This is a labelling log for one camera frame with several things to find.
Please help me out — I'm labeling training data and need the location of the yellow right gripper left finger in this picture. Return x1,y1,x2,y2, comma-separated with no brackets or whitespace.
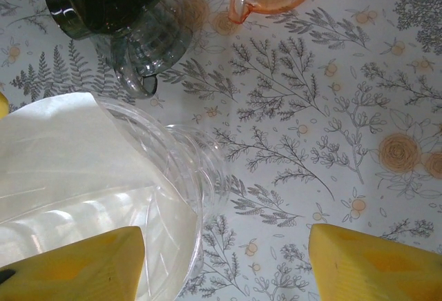
0,226,146,301

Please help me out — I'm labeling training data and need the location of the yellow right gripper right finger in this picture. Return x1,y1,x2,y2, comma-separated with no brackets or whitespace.
307,223,442,301

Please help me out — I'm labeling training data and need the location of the white paper coffee filter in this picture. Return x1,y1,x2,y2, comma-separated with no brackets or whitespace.
0,92,201,281

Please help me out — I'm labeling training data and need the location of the green glass dripper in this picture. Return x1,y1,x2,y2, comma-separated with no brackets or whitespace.
0,0,169,39

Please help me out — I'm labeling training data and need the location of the grey ribbed glass carafe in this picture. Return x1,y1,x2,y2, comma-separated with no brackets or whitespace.
89,0,194,100

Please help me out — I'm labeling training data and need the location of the floral patterned table cover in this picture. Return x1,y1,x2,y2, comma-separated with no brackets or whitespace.
0,0,442,301

